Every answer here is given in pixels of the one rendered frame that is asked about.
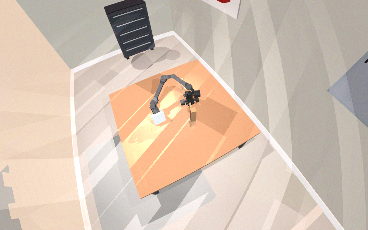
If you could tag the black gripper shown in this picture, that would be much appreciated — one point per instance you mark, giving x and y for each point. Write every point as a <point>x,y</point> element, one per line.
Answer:
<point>191,100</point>

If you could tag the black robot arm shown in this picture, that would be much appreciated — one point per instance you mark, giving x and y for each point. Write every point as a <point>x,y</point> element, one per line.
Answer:
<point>188,94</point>

